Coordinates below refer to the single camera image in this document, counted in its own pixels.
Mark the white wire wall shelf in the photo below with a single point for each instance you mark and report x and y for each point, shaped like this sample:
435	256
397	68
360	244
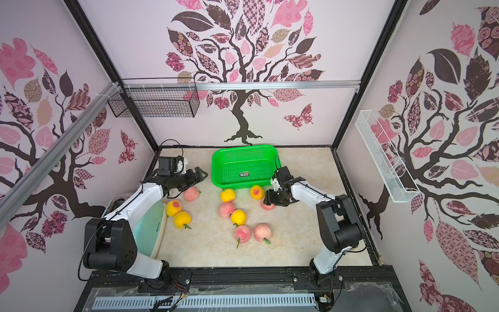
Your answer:
377	136

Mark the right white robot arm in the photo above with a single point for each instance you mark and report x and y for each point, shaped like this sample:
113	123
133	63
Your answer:
338	222

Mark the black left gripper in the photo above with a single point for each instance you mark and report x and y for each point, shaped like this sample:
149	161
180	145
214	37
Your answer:
192	180

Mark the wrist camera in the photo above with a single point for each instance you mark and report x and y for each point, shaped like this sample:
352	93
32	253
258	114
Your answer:
283	175
168	166

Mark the green plastic basket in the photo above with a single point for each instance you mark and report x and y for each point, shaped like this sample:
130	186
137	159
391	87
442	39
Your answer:
260	161

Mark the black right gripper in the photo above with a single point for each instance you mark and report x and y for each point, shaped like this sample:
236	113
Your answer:
278	194

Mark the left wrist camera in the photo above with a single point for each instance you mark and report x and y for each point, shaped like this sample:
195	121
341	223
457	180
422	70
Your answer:
168	166

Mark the mint and chrome toaster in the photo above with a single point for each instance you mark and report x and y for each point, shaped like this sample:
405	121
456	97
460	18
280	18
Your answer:
149	230

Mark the black wire wall basket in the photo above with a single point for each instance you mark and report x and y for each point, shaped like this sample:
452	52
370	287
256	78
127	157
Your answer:
167	98

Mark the yellow peach with green leaf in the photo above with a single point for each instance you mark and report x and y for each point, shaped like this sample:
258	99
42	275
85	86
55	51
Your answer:
182	220

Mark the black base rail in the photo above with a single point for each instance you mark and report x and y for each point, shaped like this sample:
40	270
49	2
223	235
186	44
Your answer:
349	288

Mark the yellow peach with red spot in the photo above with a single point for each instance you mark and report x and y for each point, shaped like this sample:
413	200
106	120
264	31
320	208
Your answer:
173	207

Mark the yellow peach centre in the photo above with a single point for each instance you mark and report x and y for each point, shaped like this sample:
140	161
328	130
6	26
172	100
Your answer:
239	218

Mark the aluminium rail wall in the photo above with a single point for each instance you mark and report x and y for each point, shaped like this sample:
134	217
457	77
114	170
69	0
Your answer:
254	85
18	195

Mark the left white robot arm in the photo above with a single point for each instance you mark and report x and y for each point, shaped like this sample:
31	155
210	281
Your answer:
109	243

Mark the yellow red peach below basket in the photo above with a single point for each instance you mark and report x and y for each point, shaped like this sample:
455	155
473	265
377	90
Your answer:
257	192

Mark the aluminium rail left wall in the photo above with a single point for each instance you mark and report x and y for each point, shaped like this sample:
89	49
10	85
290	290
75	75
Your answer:
18	195

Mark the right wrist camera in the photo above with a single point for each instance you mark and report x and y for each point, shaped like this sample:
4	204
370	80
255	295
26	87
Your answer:
283	175

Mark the pink peach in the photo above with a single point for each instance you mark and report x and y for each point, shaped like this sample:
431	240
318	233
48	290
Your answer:
267	207
262	233
243	234
191	194
226	209

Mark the white slotted cable duct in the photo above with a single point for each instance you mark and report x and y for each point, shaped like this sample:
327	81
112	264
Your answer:
202	302

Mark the aluminium rail back wall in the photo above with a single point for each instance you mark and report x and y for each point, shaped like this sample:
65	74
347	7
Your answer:
254	85

